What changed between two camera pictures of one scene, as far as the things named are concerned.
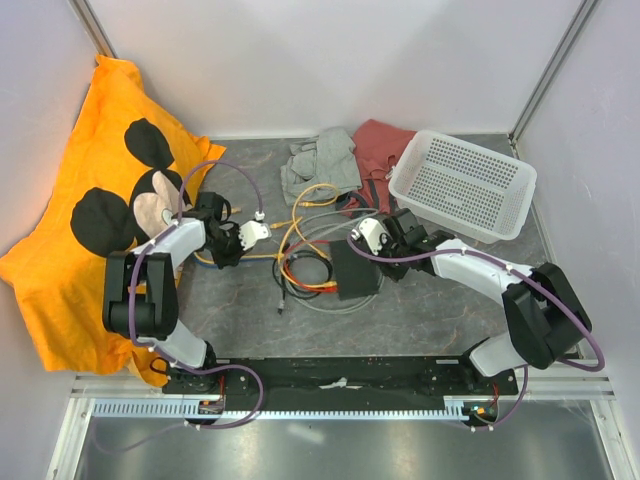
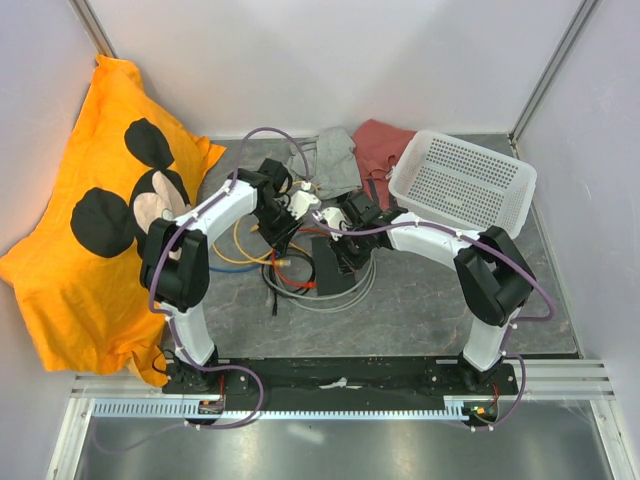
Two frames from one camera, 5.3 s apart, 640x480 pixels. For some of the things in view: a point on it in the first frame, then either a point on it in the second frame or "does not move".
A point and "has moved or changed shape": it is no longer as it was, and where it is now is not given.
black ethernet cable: (281, 281) → (272, 285)
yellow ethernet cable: (271, 256) has moved or changed shape
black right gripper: (395, 274) → (347, 263)
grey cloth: (320, 166) does not move
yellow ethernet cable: (300, 232) has moved or changed shape
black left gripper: (233, 231) → (281, 238)
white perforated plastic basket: (471, 193) does not move
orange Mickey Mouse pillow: (133, 167) does not move
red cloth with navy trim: (378, 148) does not move
